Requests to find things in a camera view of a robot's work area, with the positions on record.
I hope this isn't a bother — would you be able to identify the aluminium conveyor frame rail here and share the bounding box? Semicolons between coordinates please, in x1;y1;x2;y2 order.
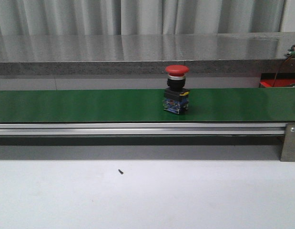
0;123;287;136

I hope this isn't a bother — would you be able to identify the small green circuit board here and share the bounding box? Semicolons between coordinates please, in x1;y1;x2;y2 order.
285;44;295;58

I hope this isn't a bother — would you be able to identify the metal conveyor support bracket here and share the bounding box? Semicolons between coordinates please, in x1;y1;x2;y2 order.
280;123;295;162

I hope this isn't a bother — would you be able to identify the red plastic tray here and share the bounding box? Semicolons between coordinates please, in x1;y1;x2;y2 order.
259;73;295;88

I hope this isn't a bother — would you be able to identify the red black wire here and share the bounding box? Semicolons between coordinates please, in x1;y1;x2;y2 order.
272;43;295;88

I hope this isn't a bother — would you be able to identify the grey stone counter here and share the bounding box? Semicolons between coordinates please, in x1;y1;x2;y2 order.
0;32;295;76

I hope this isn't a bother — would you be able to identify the grey curtain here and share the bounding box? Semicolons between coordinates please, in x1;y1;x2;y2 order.
0;0;285;35

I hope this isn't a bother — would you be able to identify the green conveyor belt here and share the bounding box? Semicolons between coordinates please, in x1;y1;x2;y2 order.
0;88;295;123

